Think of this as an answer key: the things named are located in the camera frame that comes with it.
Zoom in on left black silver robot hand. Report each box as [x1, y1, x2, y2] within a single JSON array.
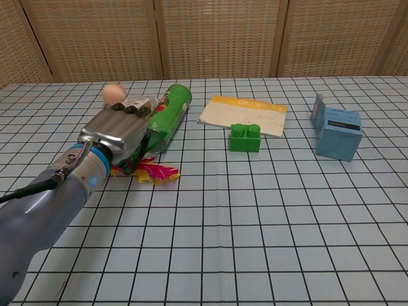
[[78, 101, 153, 176]]

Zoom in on pink green feather shuttlecock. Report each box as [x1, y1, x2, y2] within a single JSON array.
[[110, 155, 181, 186]]

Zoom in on clear snack packet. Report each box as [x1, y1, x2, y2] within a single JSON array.
[[122, 96, 159, 112]]

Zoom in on brown egg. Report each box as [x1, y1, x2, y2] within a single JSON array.
[[102, 83, 126, 106]]

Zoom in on green chips can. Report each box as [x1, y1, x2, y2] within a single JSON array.
[[143, 83, 193, 154]]

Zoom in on woven folding screen panel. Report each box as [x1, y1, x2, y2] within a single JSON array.
[[0, 0, 54, 91], [374, 0, 408, 77], [154, 0, 289, 79], [22, 0, 166, 82], [275, 0, 402, 78]]

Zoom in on green toy building block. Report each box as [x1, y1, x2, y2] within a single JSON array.
[[229, 122, 263, 154]]

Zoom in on yellow white notebook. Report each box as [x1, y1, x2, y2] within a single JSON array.
[[196, 94, 288, 138]]

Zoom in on blue checkered tablecloth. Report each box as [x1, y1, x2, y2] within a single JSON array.
[[0, 75, 408, 306]]

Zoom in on blue carton box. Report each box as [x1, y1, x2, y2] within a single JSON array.
[[310, 94, 365, 163]]

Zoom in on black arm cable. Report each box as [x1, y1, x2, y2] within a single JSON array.
[[0, 149, 92, 204]]

